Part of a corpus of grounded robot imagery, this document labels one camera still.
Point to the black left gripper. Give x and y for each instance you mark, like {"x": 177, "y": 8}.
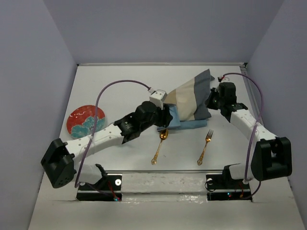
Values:
{"x": 164, "y": 117}

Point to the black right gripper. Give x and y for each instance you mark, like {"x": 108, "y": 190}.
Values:
{"x": 208, "y": 103}

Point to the striped blue beige cloth placemat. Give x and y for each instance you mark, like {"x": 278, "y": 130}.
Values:
{"x": 187, "y": 103}

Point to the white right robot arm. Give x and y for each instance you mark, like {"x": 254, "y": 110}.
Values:
{"x": 269, "y": 157}

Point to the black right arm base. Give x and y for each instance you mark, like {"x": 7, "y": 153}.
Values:
{"x": 220, "y": 189}

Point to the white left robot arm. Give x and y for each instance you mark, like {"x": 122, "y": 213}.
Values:
{"x": 63, "y": 162}

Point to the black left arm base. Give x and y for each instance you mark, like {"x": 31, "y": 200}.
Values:
{"x": 107, "y": 190}

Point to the gold spoon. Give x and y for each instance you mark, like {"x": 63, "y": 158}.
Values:
{"x": 163, "y": 136}

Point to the gold fork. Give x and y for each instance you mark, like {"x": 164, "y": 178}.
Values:
{"x": 207, "y": 140}

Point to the red floral plate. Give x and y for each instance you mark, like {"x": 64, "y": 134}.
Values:
{"x": 81, "y": 121}

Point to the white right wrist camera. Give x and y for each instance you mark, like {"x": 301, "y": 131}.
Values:
{"x": 223, "y": 79}

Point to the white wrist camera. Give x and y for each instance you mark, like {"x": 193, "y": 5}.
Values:
{"x": 223, "y": 79}
{"x": 158, "y": 97}

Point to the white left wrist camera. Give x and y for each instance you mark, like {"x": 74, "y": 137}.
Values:
{"x": 158, "y": 97}

